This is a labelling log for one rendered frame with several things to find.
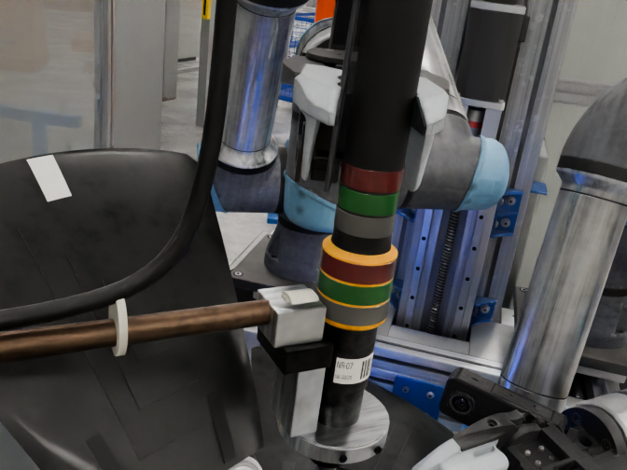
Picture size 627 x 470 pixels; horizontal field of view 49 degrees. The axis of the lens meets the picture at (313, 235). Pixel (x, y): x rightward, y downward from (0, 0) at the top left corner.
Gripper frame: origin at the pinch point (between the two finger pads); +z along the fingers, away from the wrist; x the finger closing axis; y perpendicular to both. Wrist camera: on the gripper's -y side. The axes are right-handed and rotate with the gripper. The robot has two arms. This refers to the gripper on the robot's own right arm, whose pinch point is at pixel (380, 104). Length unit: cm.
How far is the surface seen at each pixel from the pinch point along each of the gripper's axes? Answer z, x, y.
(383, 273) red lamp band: 0.2, -1.6, 9.1
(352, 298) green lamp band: 0.5, 0.0, 10.7
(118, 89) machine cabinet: -440, 113, 90
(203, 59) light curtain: -588, 73, 86
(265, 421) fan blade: -16.1, 3.4, 31.7
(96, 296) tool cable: 4.8, 12.7, 9.6
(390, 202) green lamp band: -0.3, -1.4, 5.2
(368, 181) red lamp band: 0.0, 0.0, 4.0
